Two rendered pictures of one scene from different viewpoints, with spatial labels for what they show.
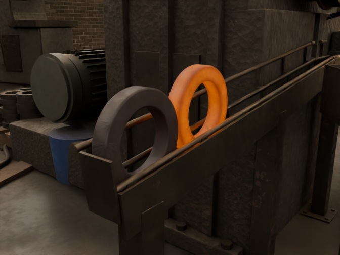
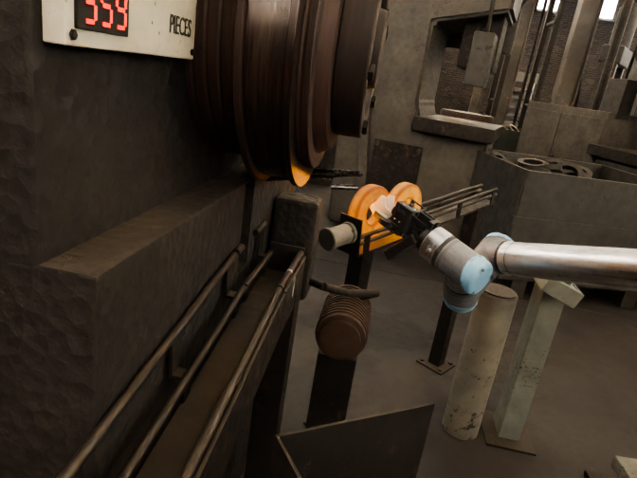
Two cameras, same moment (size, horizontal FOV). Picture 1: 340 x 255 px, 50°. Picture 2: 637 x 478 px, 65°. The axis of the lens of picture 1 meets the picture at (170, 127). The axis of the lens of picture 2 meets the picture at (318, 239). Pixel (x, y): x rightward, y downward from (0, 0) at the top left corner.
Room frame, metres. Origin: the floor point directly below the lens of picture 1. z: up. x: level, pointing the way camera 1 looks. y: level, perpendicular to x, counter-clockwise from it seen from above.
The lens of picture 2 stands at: (0.67, -0.22, 1.07)
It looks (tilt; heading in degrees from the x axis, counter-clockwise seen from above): 18 degrees down; 328
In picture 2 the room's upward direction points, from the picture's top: 9 degrees clockwise
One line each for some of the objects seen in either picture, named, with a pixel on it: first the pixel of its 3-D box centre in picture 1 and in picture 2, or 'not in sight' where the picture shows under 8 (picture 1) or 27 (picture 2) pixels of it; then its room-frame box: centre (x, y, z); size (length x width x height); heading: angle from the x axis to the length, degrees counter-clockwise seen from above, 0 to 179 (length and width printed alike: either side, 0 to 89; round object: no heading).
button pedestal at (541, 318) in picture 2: not in sight; (529, 354); (1.52, -1.62, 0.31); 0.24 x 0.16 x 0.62; 142
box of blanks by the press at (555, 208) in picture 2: not in sight; (554, 221); (2.56, -3.16, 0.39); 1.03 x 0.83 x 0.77; 67
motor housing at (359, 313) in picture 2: not in sight; (333, 385); (1.62, -0.94, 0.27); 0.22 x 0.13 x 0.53; 142
